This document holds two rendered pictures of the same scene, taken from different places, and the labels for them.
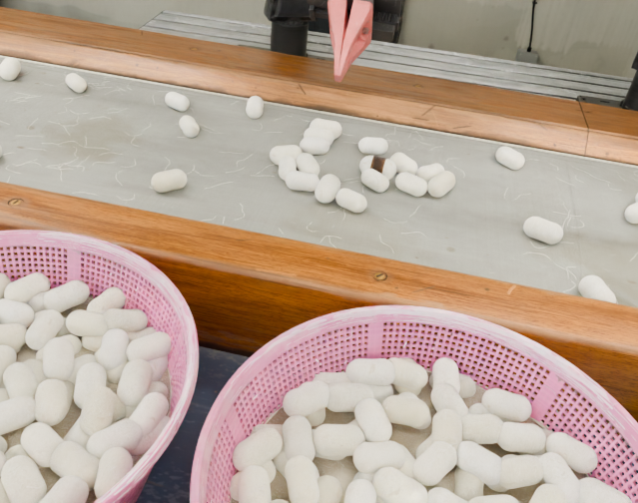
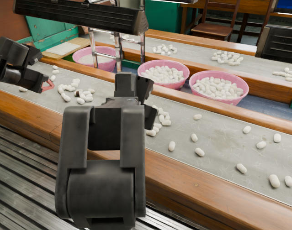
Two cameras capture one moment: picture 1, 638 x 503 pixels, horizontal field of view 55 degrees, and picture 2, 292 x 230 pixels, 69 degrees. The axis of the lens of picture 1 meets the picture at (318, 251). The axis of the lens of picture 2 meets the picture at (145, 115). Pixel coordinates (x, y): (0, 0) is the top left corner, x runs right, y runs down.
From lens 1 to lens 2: 119 cm
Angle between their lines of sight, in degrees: 102
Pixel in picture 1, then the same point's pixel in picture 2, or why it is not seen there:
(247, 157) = (177, 128)
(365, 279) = (161, 88)
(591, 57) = not seen: outside the picture
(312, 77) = (146, 154)
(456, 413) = (155, 79)
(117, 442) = (198, 83)
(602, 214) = (95, 102)
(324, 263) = (167, 91)
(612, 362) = not seen: hidden behind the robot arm
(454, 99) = not seen: hidden behind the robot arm
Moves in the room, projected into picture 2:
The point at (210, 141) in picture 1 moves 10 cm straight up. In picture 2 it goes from (187, 135) to (191, 113)
